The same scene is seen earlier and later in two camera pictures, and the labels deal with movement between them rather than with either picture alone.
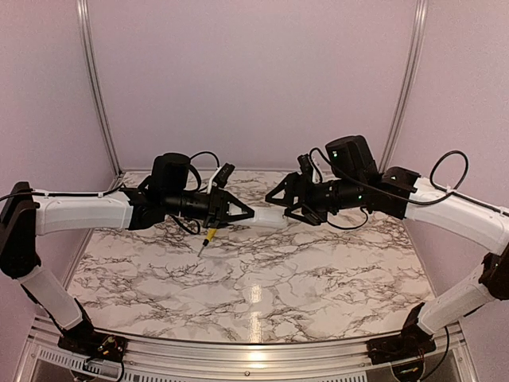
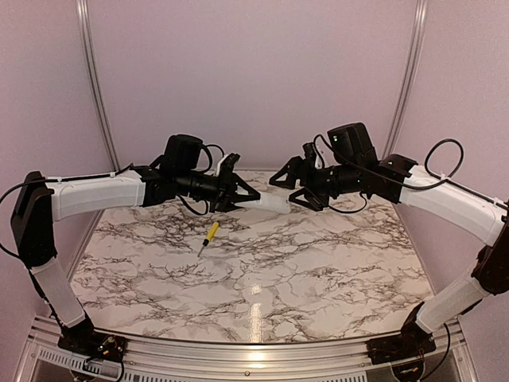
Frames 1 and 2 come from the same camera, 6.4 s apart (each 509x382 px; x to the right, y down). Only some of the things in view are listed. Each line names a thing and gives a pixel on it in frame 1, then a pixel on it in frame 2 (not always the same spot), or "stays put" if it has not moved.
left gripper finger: [231, 199] -> [253, 194]
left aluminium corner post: [120, 169] stays put
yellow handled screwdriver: [211, 233] stays put
